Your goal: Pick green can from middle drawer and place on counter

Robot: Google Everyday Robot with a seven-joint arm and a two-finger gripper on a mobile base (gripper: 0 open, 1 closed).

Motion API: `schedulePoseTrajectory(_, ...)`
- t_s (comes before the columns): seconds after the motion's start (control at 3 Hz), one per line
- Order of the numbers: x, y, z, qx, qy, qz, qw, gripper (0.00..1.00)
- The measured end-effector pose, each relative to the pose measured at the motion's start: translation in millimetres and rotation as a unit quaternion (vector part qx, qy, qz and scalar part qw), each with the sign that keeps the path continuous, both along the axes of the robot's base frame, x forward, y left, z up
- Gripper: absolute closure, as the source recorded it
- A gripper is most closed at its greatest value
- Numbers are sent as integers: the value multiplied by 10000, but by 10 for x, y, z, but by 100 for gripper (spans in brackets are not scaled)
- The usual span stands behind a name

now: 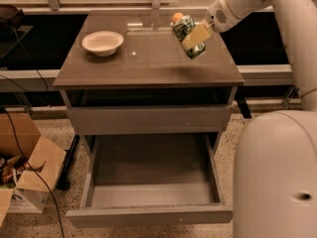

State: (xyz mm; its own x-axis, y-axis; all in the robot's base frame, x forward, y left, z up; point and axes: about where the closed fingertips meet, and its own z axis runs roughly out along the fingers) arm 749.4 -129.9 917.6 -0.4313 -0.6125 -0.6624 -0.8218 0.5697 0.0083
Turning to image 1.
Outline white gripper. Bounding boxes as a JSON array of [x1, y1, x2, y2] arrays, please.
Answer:
[[181, 0, 252, 50]]

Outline green soda can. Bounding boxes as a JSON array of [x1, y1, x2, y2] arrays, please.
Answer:
[[172, 15, 206, 60]]

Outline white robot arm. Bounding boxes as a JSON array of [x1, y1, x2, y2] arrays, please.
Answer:
[[183, 0, 317, 238]]

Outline closed grey top drawer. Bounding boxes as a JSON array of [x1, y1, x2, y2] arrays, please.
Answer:
[[67, 106, 231, 135]]

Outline grey drawer cabinet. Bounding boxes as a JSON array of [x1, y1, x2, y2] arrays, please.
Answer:
[[53, 9, 246, 154]]

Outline open grey middle drawer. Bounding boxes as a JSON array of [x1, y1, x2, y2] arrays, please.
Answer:
[[66, 133, 233, 228]]

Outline orange fruit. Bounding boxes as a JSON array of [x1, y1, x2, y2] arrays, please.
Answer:
[[171, 12, 183, 24]]

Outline white paper bowl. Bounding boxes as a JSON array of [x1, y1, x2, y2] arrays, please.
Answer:
[[81, 31, 124, 57]]

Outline black equipment on shelf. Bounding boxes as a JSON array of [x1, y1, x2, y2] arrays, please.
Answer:
[[0, 5, 33, 60]]

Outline snack packets in box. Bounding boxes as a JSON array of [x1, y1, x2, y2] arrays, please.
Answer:
[[0, 156, 45, 188]]

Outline open cardboard box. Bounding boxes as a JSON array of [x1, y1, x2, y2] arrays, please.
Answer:
[[0, 113, 65, 226]]

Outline black power cable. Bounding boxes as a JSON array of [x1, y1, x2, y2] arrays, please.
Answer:
[[0, 104, 65, 238]]

